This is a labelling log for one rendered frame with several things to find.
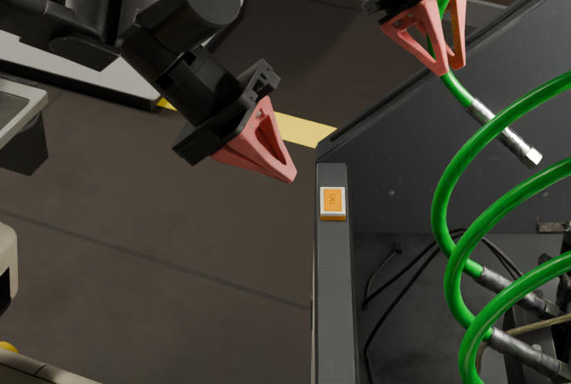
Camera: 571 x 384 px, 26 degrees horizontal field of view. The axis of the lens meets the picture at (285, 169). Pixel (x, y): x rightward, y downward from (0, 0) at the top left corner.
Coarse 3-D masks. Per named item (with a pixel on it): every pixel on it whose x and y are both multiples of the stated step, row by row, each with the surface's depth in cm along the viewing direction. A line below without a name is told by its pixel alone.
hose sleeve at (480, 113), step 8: (472, 104) 129; (480, 104) 130; (472, 112) 130; (480, 112) 129; (488, 112) 130; (480, 120) 130; (488, 120) 130; (496, 136) 130; (504, 136) 130; (512, 136) 130; (504, 144) 131; (512, 144) 130; (520, 144) 130; (528, 144) 131; (512, 152) 131; (520, 152) 130
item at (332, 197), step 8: (328, 192) 152; (336, 192) 152; (328, 200) 151; (336, 200) 151; (328, 208) 150; (336, 208) 150; (320, 216) 149; (328, 216) 149; (336, 216) 149; (344, 216) 149
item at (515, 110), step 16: (560, 80) 103; (528, 96) 104; (544, 96) 103; (512, 112) 105; (480, 128) 107; (496, 128) 106; (464, 144) 108; (480, 144) 107; (464, 160) 108; (448, 176) 109; (448, 192) 110; (432, 208) 112; (432, 224) 113; (448, 240) 114; (448, 256) 115; (464, 272) 116; (480, 272) 116; (496, 272) 118; (496, 288) 117; (528, 304) 118; (544, 304) 119
